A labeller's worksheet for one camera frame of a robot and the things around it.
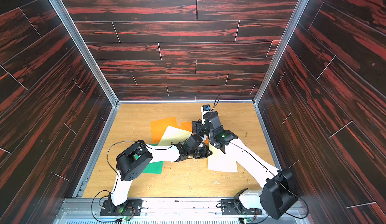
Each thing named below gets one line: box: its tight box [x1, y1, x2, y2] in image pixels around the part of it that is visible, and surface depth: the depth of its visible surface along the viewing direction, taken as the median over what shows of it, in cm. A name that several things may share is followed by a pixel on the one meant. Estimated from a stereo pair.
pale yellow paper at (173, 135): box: [157, 125, 192, 147], surface depth 103 cm
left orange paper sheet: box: [150, 116, 178, 144], surface depth 109 cm
